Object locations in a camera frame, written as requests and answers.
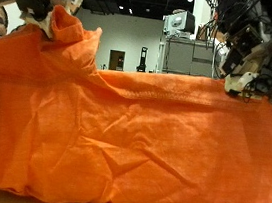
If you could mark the orange button shirt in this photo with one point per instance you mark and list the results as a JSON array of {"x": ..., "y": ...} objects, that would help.
[{"x": 137, "y": 142}]

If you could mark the grey drawer cabinet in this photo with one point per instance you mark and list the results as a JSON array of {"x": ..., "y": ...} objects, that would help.
[{"x": 185, "y": 57}]

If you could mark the grey boxy monitor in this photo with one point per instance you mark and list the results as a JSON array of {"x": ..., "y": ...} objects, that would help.
[{"x": 179, "y": 23}]

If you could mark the brown door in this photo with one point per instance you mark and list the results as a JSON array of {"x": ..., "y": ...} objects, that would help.
[{"x": 116, "y": 60}]

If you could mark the black camera tripod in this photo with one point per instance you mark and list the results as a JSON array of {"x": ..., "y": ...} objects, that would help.
[{"x": 142, "y": 60}]

